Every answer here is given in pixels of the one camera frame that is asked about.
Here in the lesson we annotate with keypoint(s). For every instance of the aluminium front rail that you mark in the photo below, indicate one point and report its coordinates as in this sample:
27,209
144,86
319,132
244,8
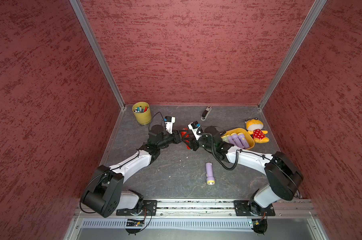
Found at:
229,208

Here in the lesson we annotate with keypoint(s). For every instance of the yellow pen cup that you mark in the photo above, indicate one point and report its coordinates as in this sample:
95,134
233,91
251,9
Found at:
142,118

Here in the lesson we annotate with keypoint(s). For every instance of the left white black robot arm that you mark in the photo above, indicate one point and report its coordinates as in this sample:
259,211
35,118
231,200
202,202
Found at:
104,194

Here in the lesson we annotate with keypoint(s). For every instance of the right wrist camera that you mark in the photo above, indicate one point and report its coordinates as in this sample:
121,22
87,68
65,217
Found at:
196,128

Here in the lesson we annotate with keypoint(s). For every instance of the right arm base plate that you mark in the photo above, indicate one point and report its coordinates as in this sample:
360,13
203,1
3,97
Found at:
246,208

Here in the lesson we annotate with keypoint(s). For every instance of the black beige stapler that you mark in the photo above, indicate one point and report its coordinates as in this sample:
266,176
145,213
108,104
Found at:
206,113

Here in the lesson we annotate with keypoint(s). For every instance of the purple flashlight front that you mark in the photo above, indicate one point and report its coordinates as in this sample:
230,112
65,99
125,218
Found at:
210,174

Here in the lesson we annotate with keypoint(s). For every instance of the purple flashlight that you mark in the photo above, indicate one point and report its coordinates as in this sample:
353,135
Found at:
210,174
237,140
230,139
243,140

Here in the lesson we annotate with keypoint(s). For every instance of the orange plush toy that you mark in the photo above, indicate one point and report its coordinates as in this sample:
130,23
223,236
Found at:
255,128

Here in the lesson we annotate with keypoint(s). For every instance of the markers in cup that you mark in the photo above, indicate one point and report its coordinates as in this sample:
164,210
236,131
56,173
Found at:
141,109

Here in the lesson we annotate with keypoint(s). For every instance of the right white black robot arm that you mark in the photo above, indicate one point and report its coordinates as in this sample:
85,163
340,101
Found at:
284,178

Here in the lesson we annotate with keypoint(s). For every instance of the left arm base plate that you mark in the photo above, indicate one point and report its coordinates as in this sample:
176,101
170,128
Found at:
143,207

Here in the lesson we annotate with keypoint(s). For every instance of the green flashlight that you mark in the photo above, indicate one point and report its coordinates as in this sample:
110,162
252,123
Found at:
225,139

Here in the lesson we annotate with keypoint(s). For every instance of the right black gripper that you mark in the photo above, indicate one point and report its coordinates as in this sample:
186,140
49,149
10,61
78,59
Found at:
194,144

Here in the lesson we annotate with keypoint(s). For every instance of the red flashlight all red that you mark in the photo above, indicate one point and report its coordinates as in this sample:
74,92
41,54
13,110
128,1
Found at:
186,137

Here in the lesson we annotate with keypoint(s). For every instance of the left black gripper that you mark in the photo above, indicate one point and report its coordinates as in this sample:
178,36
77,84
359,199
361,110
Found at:
177,135

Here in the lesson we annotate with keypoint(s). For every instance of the yellow storage box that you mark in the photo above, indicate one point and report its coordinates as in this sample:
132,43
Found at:
241,130

